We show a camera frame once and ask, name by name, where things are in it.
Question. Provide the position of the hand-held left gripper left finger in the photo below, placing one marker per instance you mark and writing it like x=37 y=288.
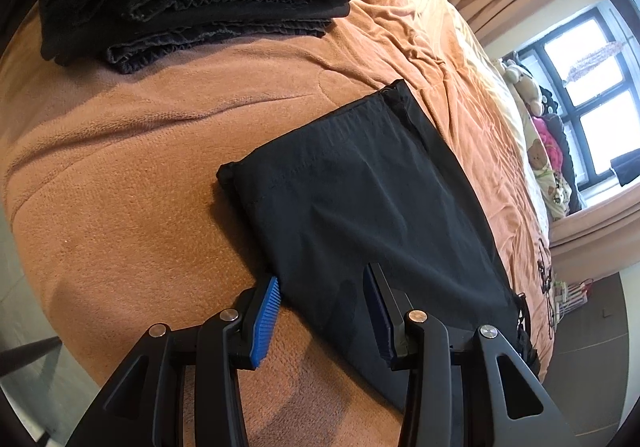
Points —
x=262 y=327

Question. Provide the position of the black framed window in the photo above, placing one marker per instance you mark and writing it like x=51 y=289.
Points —
x=570 y=52

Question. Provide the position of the striped bag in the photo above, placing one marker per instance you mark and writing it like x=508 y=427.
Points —
x=580 y=294

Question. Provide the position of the orange blanket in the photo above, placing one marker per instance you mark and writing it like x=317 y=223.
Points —
x=125 y=187

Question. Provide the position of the pink plush toy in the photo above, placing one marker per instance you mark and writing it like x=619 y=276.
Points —
x=550 y=147

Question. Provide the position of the dark hanging garment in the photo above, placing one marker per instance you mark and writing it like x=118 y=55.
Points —
x=627 y=172

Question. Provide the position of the beige plush toy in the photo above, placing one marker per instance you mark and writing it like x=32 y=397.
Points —
x=525 y=82

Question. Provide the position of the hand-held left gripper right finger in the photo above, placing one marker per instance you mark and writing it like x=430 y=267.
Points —
x=377 y=317

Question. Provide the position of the black pants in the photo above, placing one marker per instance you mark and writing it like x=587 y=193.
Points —
x=350 y=187

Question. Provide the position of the dark bar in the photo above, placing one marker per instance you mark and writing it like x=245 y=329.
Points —
x=30 y=354

